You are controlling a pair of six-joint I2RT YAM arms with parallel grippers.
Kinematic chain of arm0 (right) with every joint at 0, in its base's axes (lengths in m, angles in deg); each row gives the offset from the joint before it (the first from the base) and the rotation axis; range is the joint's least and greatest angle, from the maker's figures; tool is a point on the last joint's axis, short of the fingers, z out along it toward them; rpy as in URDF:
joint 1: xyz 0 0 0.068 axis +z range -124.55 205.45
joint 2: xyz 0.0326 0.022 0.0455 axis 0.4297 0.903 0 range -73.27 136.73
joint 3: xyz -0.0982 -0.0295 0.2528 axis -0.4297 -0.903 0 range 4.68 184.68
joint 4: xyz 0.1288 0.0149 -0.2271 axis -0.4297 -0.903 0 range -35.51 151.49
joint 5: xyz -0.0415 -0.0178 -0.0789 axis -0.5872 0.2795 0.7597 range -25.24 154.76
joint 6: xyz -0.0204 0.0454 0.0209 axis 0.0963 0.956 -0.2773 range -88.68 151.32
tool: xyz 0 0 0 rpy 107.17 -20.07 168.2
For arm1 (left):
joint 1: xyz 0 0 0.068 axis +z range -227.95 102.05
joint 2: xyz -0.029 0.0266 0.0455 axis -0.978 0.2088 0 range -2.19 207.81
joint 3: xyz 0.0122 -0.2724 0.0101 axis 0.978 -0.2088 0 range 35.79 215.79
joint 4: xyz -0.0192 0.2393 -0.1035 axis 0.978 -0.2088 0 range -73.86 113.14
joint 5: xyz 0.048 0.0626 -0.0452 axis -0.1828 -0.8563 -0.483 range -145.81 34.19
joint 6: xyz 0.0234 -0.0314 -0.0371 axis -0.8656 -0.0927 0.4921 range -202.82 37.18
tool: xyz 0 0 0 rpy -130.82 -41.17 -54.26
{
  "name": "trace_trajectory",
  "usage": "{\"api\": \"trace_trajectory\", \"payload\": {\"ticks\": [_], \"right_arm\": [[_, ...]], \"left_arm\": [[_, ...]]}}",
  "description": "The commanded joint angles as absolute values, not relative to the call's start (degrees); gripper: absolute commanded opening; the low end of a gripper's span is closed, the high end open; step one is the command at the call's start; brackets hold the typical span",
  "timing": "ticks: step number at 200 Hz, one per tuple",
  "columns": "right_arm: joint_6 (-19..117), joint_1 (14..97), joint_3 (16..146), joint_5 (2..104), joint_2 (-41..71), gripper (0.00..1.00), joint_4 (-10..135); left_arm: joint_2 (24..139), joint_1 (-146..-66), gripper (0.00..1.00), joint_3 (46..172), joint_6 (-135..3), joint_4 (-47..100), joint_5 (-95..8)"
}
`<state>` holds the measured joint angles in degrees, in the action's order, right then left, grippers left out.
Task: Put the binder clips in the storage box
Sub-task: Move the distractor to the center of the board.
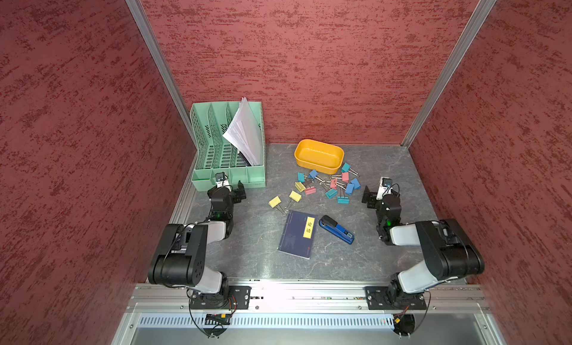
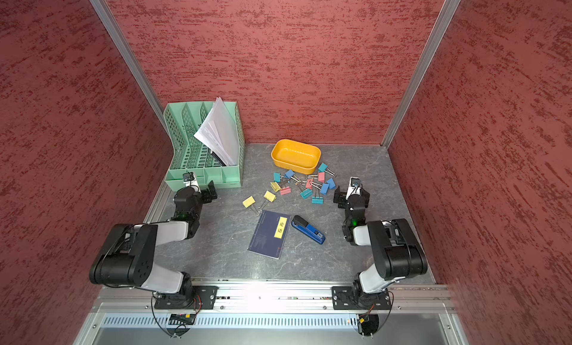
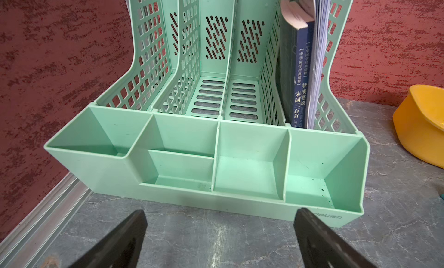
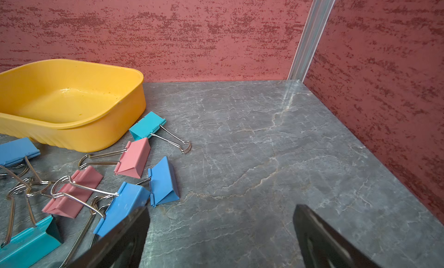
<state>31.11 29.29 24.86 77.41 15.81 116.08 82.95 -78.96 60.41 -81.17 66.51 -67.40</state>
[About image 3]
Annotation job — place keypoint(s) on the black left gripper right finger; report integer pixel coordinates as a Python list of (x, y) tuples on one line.
[(321, 247)]

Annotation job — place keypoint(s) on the yellow plastic tray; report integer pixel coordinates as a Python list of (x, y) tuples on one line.
[(419, 123)]

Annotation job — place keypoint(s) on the white paper stack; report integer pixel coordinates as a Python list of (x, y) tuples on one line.
[(319, 10)]

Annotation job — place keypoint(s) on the dark blue book in organizer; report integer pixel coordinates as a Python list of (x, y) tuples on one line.
[(295, 50)]

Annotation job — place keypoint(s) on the green plastic file organizer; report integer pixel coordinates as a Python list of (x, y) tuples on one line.
[(197, 120)]

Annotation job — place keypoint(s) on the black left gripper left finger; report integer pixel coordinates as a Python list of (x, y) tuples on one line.
[(120, 248)]

